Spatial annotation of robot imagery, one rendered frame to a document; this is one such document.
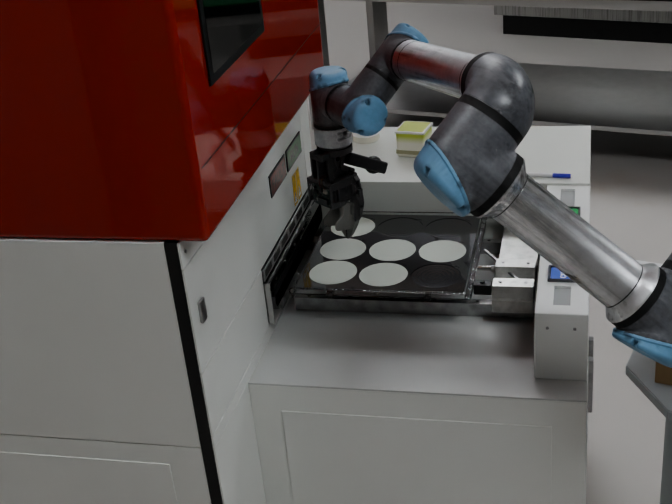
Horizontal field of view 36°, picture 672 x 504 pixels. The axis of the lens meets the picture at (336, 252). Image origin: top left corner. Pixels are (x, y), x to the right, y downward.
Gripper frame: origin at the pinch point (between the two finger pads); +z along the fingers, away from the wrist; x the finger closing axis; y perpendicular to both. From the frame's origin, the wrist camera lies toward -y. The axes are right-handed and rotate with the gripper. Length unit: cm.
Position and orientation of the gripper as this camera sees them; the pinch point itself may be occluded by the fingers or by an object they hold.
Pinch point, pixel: (350, 231)
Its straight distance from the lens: 217.4
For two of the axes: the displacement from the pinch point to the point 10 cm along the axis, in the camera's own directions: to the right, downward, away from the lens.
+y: -7.3, 3.7, -5.7
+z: 0.9, 8.8, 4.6
